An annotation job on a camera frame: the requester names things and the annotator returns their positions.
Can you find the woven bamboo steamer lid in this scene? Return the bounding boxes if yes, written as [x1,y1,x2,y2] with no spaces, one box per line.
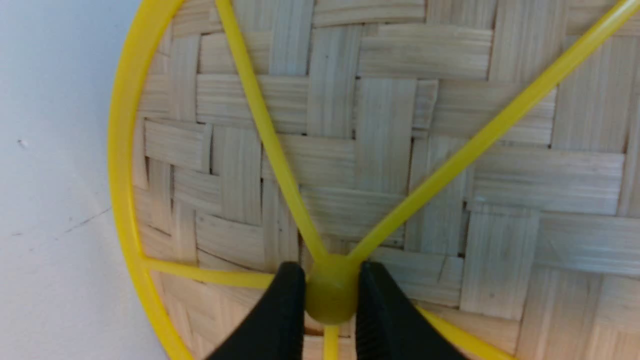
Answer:
[107,0,639,360]

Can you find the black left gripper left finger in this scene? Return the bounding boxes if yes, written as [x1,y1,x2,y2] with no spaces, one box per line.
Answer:
[207,262,306,360]

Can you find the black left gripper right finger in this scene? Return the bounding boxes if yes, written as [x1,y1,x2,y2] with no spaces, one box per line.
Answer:
[355,260,465,360]

